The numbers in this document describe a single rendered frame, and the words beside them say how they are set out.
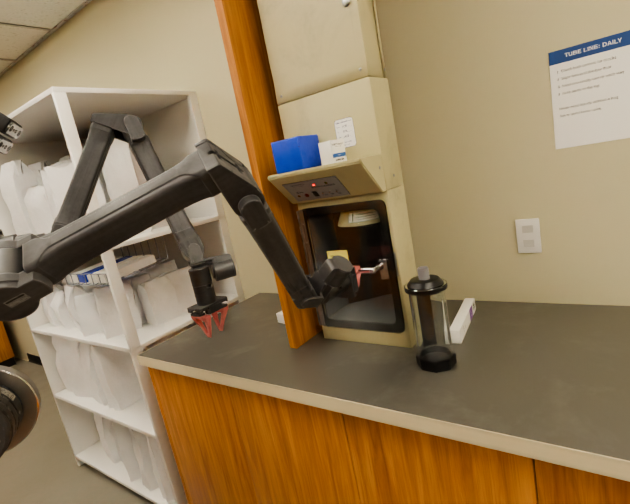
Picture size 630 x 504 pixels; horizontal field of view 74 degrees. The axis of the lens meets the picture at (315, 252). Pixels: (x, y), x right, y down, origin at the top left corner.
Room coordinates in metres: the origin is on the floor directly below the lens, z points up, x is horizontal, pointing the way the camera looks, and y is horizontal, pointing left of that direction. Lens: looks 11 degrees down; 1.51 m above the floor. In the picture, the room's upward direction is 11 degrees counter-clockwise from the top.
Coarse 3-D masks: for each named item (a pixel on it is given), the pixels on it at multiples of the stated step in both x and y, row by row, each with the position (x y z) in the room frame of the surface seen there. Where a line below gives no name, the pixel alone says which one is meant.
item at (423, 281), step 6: (420, 270) 1.02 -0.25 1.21; (426, 270) 1.02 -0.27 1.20; (420, 276) 1.02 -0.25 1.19; (426, 276) 1.02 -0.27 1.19; (432, 276) 1.04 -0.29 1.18; (438, 276) 1.03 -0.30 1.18; (408, 282) 1.05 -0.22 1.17; (414, 282) 1.02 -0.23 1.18; (420, 282) 1.01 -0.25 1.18; (426, 282) 1.00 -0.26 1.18; (432, 282) 0.99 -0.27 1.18; (438, 282) 1.00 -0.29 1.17; (414, 288) 1.00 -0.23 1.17; (420, 288) 0.99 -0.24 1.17; (426, 288) 0.99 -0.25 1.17
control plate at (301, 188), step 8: (288, 184) 1.24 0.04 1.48; (296, 184) 1.22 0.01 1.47; (304, 184) 1.21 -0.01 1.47; (320, 184) 1.19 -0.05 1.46; (328, 184) 1.17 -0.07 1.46; (336, 184) 1.16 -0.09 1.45; (296, 192) 1.26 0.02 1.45; (304, 192) 1.24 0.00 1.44; (320, 192) 1.22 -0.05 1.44; (328, 192) 1.21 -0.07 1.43; (336, 192) 1.19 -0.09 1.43; (344, 192) 1.18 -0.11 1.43; (304, 200) 1.28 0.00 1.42
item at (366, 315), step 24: (312, 216) 1.30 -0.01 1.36; (336, 216) 1.24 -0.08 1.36; (360, 216) 1.19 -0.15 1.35; (384, 216) 1.14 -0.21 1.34; (312, 240) 1.31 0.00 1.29; (336, 240) 1.25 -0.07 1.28; (360, 240) 1.20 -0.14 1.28; (384, 240) 1.15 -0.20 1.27; (360, 264) 1.21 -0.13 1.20; (384, 264) 1.16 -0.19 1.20; (360, 288) 1.22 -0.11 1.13; (384, 288) 1.17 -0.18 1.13; (336, 312) 1.28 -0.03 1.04; (360, 312) 1.23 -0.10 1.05; (384, 312) 1.17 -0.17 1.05
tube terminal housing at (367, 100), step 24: (312, 96) 1.26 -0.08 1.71; (336, 96) 1.21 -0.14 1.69; (360, 96) 1.17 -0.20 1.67; (384, 96) 1.20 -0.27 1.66; (288, 120) 1.32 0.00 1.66; (312, 120) 1.27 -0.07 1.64; (360, 120) 1.17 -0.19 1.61; (384, 120) 1.18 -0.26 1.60; (360, 144) 1.18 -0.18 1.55; (384, 144) 1.17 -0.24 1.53; (384, 168) 1.15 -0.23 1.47; (384, 192) 1.15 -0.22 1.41; (408, 240) 1.21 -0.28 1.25; (408, 264) 1.19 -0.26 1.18; (408, 312) 1.16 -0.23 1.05; (336, 336) 1.31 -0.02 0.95; (360, 336) 1.25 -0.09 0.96; (384, 336) 1.20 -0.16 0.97; (408, 336) 1.15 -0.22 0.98
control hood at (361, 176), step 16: (352, 160) 1.07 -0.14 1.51; (368, 160) 1.09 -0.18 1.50; (272, 176) 1.24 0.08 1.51; (288, 176) 1.20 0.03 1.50; (304, 176) 1.18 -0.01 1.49; (320, 176) 1.16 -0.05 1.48; (336, 176) 1.13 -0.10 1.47; (352, 176) 1.11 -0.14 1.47; (368, 176) 1.09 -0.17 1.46; (288, 192) 1.27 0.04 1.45; (352, 192) 1.17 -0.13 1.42; (368, 192) 1.15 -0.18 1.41
